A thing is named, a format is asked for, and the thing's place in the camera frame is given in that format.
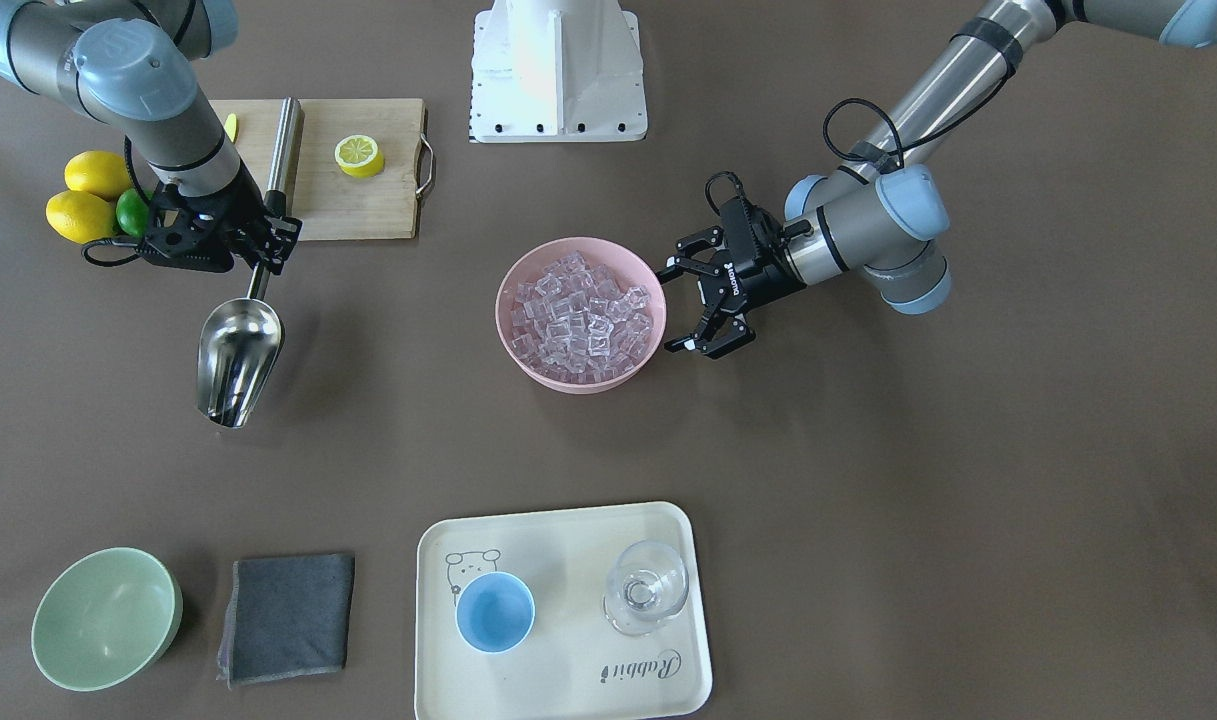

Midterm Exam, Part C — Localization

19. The wooden cutting board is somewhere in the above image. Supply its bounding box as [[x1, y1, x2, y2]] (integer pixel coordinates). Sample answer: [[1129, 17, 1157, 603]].
[[183, 97, 437, 243]]

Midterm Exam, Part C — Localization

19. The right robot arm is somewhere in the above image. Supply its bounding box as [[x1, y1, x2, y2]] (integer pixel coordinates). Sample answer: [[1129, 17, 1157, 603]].
[[0, 1, 301, 274]]

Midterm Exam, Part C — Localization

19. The folded grey cloth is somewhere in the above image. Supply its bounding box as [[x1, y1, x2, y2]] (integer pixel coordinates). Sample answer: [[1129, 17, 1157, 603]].
[[218, 553, 355, 688]]

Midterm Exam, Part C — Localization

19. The stainless steel ice scoop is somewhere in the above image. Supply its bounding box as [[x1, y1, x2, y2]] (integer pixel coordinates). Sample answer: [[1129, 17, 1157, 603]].
[[196, 264, 285, 428]]

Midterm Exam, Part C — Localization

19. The upper yellow lemon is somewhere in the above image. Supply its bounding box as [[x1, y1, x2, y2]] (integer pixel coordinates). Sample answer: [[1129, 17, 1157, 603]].
[[63, 150, 133, 202]]

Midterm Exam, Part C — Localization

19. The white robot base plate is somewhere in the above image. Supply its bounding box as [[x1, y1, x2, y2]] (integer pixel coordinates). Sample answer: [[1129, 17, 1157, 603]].
[[469, 1, 649, 144]]

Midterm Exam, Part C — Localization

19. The clear wine glass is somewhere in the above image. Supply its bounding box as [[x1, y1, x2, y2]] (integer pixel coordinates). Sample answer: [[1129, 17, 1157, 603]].
[[602, 539, 690, 635]]

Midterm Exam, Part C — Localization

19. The cream rabbit serving tray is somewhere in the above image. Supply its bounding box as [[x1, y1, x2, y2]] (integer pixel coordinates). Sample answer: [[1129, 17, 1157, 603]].
[[413, 501, 714, 719]]

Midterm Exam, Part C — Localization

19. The light blue plastic cup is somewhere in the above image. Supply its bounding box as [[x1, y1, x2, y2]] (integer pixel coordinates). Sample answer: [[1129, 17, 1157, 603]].
[[454, 570, 535, 653]]

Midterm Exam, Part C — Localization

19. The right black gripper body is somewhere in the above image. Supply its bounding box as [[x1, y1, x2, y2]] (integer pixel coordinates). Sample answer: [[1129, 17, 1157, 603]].
[[136, 176, 302, 275]]

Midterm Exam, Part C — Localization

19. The green lime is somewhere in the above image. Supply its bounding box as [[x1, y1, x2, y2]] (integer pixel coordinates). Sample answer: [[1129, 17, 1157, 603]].
[[114, 187, 150, 240]]

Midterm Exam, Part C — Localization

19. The green bowl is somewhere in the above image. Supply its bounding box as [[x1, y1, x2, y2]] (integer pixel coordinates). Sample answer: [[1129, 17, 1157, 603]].
[[29, 547, 183, 692]]

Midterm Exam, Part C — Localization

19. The half lemon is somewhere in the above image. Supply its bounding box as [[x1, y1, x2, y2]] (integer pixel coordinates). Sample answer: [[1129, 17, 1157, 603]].
[[333, 135, 385, 178]]

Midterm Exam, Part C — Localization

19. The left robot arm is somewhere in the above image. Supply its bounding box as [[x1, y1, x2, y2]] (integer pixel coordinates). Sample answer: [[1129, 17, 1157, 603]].
[[657, 1, 1217, 359]]

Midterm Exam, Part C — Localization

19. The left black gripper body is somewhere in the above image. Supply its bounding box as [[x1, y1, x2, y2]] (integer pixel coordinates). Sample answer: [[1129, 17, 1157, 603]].
[[707, 199, 806, 313]]

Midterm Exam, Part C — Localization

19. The pile of clear ice cubes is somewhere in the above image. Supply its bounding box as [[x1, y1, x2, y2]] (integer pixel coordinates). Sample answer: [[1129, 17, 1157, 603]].
[[512, 252, 652, 383]]

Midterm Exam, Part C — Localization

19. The lower yellow lemon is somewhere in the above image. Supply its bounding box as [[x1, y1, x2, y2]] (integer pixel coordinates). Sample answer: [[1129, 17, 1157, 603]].
[[45, 190, 116, 243]]

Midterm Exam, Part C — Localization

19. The yellow lemon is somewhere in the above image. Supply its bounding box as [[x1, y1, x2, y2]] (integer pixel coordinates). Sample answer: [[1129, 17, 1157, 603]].
[[45, 190, 116, 243], [63, 150, 133, 202]]

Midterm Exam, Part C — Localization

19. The pink bowl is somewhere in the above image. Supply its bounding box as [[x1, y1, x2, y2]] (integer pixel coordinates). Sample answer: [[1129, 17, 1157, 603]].
[[495, 237, 668, 395]]

